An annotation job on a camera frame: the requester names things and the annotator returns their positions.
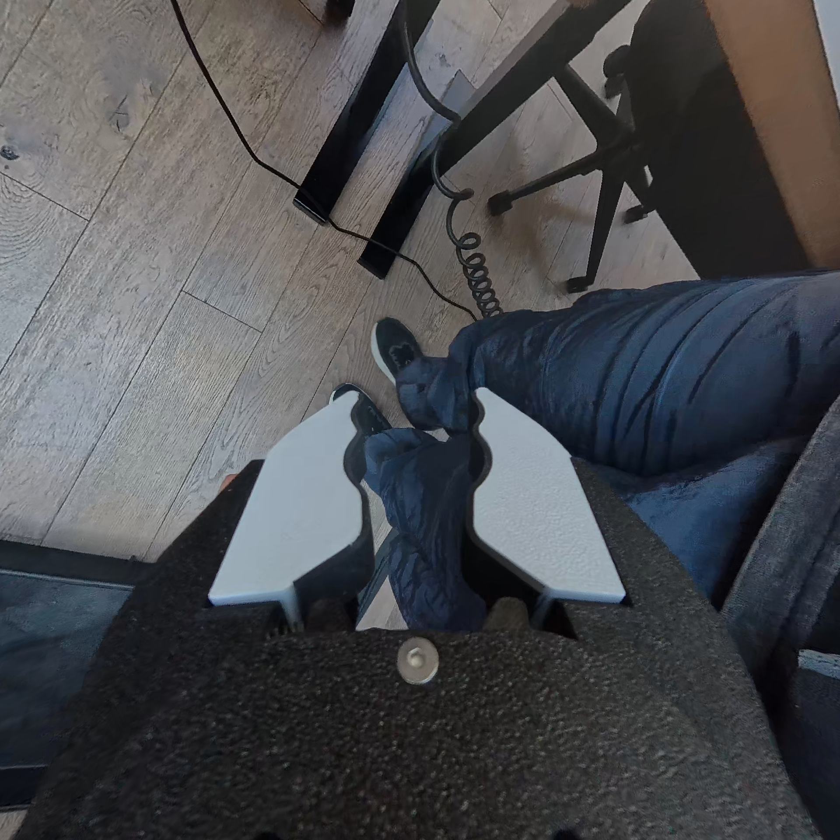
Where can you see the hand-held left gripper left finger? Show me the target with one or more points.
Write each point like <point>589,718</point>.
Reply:
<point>295,512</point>

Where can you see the black desk crossbeam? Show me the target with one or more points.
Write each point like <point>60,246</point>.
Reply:
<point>525,65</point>

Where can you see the black office chair base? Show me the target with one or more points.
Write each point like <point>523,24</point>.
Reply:
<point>689,131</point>

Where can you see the black framed floor panel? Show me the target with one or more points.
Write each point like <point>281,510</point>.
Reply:
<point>52,643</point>

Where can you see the person's left leg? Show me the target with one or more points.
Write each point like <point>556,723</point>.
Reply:
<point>426,525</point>

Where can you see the brown wooden panel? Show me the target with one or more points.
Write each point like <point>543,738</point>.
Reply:
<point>774,98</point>

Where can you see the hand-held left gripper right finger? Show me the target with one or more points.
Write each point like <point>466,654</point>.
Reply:
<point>544,518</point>

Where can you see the person's right shoe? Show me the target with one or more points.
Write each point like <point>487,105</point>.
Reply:
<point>394,344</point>

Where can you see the person's shoe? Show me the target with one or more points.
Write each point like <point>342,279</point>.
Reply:
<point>377,420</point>
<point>394,344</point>

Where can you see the person's leg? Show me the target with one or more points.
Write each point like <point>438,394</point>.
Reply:
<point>656,367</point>
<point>426,525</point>

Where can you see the person's left shoe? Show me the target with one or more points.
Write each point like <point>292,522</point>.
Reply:
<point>377,420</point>

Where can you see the person's right leg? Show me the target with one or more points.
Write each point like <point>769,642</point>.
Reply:
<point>656,367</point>

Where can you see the black metal desk foot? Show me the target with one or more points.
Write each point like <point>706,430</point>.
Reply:
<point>354,124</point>
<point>400,216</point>

